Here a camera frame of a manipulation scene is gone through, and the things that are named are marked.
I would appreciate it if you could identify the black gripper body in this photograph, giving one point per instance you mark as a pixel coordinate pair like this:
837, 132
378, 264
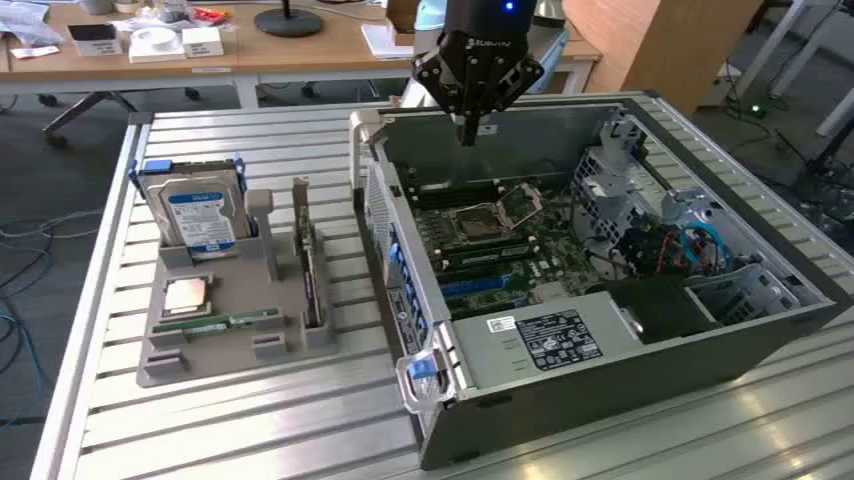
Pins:
487, 30

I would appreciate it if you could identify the black Nvidia graphics card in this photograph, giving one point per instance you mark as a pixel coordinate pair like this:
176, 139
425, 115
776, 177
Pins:
308, 260

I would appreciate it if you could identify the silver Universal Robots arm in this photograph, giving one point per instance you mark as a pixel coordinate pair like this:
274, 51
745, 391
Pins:
427, 15

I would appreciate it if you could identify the white paper stack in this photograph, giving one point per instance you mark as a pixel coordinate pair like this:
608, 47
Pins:
386, 42

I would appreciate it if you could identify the cardboard box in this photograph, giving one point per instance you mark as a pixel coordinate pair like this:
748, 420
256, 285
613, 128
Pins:
400, 15

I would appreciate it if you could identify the wooden desk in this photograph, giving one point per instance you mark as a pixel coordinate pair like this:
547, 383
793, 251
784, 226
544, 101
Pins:
300, 50

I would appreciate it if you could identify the wooden cabinet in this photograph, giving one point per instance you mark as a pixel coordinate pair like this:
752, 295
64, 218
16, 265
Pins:
667, 50

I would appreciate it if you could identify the black RAM slot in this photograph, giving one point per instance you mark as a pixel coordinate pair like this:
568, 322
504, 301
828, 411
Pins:
456, 201
456, 188
456, 197
456, 193

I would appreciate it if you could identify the black lamp base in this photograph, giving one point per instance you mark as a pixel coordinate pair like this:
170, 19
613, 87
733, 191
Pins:
288, 24

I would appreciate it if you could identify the silver drive cage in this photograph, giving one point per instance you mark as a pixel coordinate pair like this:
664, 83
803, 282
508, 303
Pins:
613, 200

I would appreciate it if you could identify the CPU socket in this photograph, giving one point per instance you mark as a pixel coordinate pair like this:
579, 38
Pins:
476, 227

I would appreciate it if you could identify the red packet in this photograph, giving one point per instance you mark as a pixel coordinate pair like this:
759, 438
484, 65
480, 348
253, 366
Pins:
212, 16

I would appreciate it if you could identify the small white box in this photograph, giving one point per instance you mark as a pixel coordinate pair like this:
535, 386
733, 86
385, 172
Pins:
201, 42

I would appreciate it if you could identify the green Dell motherboard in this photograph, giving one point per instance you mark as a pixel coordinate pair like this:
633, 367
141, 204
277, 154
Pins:
553, 255

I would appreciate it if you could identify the power strip with green light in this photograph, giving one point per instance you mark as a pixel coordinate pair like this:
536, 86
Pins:
756, 109

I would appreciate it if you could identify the blue expansion slot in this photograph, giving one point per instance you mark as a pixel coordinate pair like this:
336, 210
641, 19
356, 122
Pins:
473, 286

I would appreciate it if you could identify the silver chipset heatsink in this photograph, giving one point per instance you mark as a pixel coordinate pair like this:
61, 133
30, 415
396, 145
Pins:
553, 291

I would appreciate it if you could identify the hard disk with blue caddy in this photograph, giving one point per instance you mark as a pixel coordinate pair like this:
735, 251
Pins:
200, 215

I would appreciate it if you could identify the beige tape roll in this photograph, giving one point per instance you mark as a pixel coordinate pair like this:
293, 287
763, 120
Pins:
126, 5

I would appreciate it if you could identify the black tripod stand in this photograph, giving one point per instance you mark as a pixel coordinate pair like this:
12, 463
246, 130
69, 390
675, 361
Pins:
823, 165

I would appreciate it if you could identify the black plastic shroud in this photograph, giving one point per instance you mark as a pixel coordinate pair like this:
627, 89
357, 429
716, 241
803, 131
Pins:
660, 310

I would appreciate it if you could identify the white box black top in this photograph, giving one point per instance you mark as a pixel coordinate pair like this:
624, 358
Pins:
94, 40

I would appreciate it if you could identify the grey cup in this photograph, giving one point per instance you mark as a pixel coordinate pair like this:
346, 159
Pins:
96, 6

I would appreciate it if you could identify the grey printed parts rack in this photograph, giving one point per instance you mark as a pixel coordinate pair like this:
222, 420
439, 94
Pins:
226, 295

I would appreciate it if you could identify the grey power supply unit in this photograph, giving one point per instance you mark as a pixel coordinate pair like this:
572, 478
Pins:
487, 350

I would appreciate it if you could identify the silver disk bay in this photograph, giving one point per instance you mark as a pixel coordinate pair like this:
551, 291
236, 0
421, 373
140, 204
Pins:
747, 295

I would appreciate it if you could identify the silver CPU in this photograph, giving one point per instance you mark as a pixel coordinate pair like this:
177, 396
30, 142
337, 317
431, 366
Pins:
184, 295

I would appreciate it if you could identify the white paper card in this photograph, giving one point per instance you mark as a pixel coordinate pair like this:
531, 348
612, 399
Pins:
33, 52

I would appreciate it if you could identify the clear plastic bag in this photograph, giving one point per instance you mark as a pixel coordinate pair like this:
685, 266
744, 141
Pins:
26, 25

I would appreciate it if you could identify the dark grey PC case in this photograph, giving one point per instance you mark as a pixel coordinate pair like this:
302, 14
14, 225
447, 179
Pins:
600, 400

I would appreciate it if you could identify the white desk frame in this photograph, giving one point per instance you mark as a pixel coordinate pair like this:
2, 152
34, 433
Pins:
800, 45

